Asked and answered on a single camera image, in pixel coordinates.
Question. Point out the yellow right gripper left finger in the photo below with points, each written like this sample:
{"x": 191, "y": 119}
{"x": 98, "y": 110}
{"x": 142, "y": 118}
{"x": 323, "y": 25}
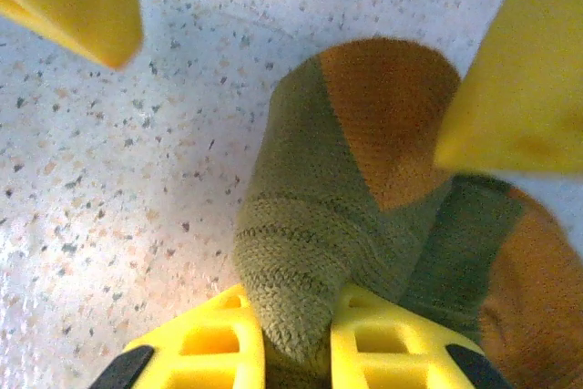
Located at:
{"x": 200, "y": 361}

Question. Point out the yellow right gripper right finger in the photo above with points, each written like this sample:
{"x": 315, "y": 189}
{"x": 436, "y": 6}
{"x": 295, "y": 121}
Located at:
{"x": 410, "y": 361}

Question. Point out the green red orange striped sock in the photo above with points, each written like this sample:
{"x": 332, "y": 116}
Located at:
{"x": 309, "y": 207}

